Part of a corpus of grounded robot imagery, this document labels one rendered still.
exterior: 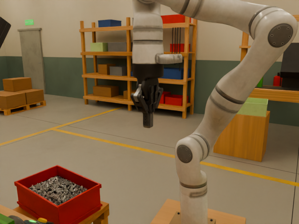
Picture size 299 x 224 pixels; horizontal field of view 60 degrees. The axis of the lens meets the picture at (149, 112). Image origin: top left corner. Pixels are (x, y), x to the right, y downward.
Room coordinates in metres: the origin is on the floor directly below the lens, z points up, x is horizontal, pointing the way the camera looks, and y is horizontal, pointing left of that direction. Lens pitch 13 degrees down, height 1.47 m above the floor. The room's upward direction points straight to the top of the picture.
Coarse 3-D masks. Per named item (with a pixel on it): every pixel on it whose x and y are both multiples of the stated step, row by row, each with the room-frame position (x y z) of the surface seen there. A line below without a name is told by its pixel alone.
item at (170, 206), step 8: (168, 200) 0.98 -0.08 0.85; (168, 208) 0.92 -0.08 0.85; (176, 208) 0.92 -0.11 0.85; (208, 208) 0.92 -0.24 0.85; (160, 216) 0.87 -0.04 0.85; (168, 216) 0.87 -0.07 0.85; (208, 216) 0.87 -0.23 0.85; (216, 216) 0.87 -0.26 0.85; (224, 216) 0.87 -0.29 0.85; (232, 216) 0.87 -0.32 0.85; (240, 216) 0.87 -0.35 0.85
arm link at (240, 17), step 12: (192, 0) 0.61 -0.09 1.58; (204, 0) 0.61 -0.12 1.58; (216, 0) 0.62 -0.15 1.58; (228, 0) 0.64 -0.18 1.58; (240, 0) 0.67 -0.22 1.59; (192, 12) 0.62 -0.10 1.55; (204, 12) 0.62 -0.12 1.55; (216, 12) 0.62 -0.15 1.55; (228, 12) 0.64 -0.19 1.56; (240, 12) 0.66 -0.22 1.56; (252, 12) 0.67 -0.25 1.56; (228, 24) 0.68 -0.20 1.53; (240, 24) 0.68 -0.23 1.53
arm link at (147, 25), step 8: (136, 0) 0.65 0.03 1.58; (136, 8) 0.64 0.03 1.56; (144, 8) 0.64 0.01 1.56; (152, 8) 0.65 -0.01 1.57; (160, 8) 0.66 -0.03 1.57; (136, 16) 0.61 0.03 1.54; (144, 16) 0.60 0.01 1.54; (152, 16) 0.60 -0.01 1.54; (160, 16) 0.62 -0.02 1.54; (136, 24) 0.61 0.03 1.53; (144, 24) 0.60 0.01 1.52; (152, 24) 0.60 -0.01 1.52; (160, 24) 0.61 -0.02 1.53; (136, 32) 0.61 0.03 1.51; (144, 32) 0.60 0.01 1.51; (152, 32) 0.60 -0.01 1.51; (160, 32) 0.61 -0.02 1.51
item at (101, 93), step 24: (120, 24) 6.84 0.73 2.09; (168, 24) 5.68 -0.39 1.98; (192, 24) 5.71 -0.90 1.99; (96, 48) 6.81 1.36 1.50; (120, 48) 6.44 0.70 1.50; (192, 48) 5.89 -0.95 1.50; (96, 72) 7.37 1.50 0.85; (120, 72) 6.41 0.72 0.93; (168, 72) 5.75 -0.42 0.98; (192, 72) 5.88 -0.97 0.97; (96, 96) 6.81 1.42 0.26; (120, 96) 6.78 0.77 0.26; (168, 96) 5.92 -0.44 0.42; (192, 96) 5.87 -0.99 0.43
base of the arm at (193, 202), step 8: (184, 192) 0.76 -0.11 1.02; (192, 192) 0.74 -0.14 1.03; (200, 192) 0.75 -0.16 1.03; (184, 200) 0.76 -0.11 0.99; (192, 200) 0.74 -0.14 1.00; (200, 200) 0.75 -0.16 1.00; (184, 208) 0.76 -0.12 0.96; (192, 208) 0.74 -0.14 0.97; (200, 208) 0.74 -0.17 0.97; (184, 216) 0.76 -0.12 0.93; (192, 216) 0.74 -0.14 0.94; (200, 216) 0.74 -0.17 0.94
